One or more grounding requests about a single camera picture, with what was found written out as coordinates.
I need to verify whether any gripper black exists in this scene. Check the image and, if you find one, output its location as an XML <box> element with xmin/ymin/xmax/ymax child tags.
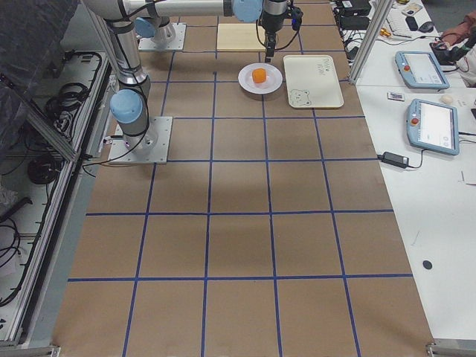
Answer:
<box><xmin>260</xmin><ymin>0</ymin><xmax>288</xmax><ymax>62</ymax></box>

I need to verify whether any person at desk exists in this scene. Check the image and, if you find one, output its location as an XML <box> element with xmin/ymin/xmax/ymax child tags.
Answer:
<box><xmin>430</xmin><ymin>10</ymin><xmax>475</xmax><ymax>86</ymax></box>

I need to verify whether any aluminium frame post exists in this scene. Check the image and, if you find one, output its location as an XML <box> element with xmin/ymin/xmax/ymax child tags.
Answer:
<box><xmin>349</xmin><ymin>0</ymin><xmax>393</xmax><ymax>85</ymax></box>

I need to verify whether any gold cylinder tool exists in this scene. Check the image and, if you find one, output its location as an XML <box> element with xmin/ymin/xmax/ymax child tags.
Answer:
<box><xmin>379</xmin><ymin>28</ymin><xmax>392</xmax><ymax>38</ymax></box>

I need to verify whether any wooden cutting board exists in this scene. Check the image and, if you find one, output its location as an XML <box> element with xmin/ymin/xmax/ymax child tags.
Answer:
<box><xmin>216</xmin><ymin>23</ymin><xmax>265</xmax><ymax>52</ymax></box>

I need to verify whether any white keyboard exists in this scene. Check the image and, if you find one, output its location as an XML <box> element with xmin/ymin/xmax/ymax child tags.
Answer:
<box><xmin>387</xmin><ymin>11</ymin><xmax>412</xmax><ymax>38</ymax></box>

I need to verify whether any black computer mouse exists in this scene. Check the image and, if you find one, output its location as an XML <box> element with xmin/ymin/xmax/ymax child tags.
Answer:
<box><xmin>418</xmin><ymin>21</ymin><xmax>434</xmax><ymax>33</ymax></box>

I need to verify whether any orange fruit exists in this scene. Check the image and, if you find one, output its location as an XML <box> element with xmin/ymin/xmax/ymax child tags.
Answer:
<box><xmin>251</xmin><ymin>68</ymin><xmax>268</xmax><ymax>84</ymax></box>

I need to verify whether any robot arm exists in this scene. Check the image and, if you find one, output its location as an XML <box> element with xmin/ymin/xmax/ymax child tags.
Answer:
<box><xmin>83</xmin><ymin>1</ymin><xmax>155</xmax><ymax>152</ymax></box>

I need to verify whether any small printed card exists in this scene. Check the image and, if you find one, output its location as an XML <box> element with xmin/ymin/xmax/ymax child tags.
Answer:
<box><xmin>387</xmin><ymin>91</ymin><xmax>405</xmax><ymax>102</ymax></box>

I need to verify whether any white round plate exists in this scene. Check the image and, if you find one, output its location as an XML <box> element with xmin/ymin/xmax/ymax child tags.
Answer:
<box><xmin>238</xmin><ymin>62</ymin><xmax>283</xmax><ymax>94</ymax></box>

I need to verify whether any black cable bundle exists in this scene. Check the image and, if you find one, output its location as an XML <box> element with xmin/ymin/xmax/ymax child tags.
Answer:
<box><xmin>44</xmin><ymin>81</ymin><xmax>92</xmax><ymax>123</ymax></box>

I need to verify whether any teach pendant far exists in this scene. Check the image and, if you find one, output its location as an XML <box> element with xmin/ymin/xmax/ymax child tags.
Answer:
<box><xmin>394</xmin><ymin>51</ymin><xmax>450</xmax><ymax>90</ymax></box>

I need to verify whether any cream bear tray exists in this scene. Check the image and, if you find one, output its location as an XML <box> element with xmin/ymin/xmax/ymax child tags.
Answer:
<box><xmin>283</xmin><ymin>55</ymin><xmax>344</xmax><ymax>109</ymax></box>

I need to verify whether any wrist camera blue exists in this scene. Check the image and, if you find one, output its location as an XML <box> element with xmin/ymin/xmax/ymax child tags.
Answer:
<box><xmin>291</xmin><ymin>7</ymin><xmax>303</xmax><ymax>32</ymax></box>

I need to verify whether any teach pendant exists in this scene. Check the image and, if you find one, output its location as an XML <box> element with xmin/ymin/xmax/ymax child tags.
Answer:
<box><xmin>394</xmin><ymin>51</ymin><xmax>450</xmax><ymax>90</ymax></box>
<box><xmin>406</xmin><ymin>99</ymin><xmax>460</xmax><ymax>156</ymax></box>

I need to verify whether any teach pendant near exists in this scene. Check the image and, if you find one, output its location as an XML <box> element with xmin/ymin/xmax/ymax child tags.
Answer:
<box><xmin>406</xmin><ymin>99</ymin><xmax>460</xmax><ymax>156</ymax></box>

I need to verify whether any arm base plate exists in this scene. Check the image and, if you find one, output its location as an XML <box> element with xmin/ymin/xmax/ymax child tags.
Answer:
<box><xmin>108</xmin><ymin>117</ymin><xmax>173</xmax><ymax>165</ymax></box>
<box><xmin>136</xmin><ymin>23</ymin><xmax>187</xmax><ymax>52</ymax></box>

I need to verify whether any black power adapter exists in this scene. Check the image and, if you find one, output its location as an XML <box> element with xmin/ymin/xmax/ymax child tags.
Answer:
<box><xmin>377</xmin><ymin>152</ymin><xmax>409</xmax><ymax>169</ymax></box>

